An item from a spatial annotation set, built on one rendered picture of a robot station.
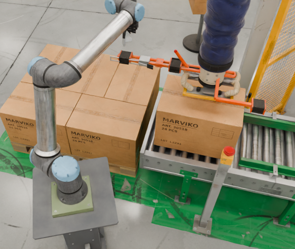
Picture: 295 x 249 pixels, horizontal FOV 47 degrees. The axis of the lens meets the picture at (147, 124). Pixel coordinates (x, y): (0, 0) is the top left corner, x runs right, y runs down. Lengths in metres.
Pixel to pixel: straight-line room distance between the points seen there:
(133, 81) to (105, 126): 0.60
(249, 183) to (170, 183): 0.79
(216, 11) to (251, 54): 1.49
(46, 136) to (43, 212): 0.50
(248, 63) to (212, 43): 1.43
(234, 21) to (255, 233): 1.79
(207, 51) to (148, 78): 1.19
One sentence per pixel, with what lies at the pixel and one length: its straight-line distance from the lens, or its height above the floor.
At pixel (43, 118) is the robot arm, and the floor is 1.30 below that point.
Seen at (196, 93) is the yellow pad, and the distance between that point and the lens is 2.32.
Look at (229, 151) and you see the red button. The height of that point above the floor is 1.04.
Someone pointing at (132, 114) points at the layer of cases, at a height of 0.54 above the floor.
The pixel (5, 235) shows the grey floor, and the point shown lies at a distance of 3.09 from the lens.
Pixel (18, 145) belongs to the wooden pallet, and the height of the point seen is 0.11.
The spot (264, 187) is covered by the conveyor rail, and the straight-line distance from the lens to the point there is 2.72.
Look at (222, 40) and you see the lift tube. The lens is 2.08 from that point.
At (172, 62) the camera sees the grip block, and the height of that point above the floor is 1.23.
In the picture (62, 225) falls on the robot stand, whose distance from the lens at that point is 2.17.
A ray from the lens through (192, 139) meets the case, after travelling 2.55.
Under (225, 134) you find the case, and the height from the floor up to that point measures 0.84.
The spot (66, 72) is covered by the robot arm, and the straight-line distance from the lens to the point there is 1.70.
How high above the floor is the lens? 2.69
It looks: 49 degrees down
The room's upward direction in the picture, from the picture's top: 3 degrees clockwise
